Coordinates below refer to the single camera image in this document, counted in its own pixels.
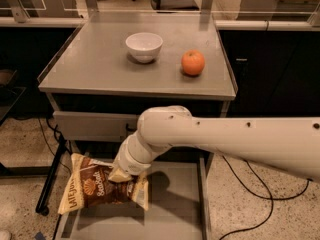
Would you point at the black table leg frame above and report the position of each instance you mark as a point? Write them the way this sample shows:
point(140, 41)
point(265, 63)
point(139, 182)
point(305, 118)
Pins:
point(48, 171)

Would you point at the orange fruit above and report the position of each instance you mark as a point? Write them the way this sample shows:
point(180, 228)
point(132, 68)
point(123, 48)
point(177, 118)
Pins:
point(193, 62)

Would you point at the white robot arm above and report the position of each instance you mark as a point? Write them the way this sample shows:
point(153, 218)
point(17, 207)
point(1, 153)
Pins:
point(288, 144)

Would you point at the closed top grey drawer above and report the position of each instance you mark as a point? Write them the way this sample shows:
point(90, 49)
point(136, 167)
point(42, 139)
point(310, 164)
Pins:
point(88, 126)

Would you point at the grey metal drawer cabinet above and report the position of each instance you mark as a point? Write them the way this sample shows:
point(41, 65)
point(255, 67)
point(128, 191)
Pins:
point(95, 73)

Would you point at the white ceramic bowl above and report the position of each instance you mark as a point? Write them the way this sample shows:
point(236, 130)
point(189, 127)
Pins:
point(144, 46)

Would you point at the brown chip bag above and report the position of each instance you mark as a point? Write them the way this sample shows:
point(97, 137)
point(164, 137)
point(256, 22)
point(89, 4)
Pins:
point(89, 186)

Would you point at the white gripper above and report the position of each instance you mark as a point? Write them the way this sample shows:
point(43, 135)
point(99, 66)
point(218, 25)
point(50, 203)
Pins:
point(134, 165)

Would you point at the open middle grey drawer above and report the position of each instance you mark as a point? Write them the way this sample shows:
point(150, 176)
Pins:
point(178, 208)

